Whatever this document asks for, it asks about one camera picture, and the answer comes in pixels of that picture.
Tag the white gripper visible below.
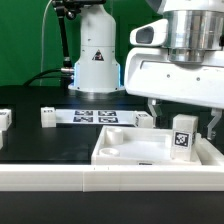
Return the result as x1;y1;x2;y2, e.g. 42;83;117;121
124;48;224;140

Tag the white square tabletop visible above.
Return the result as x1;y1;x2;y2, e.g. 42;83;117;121
91;126;201;166

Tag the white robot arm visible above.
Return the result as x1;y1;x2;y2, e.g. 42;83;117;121
72;0;224;138

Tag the white L-shaped fence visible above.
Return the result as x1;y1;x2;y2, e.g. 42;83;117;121
0;138;224;192

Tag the white sheet with tags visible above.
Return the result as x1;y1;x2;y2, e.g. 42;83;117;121
56;109;134;125

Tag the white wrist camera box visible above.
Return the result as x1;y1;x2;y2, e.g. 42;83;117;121
130;19;168;47

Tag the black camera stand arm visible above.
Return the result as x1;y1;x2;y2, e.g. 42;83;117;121
52;0;106;67

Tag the black cable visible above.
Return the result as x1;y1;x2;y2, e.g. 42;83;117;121
22;68;75;87

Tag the white cable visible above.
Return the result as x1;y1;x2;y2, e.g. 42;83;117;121
39;0;54;86

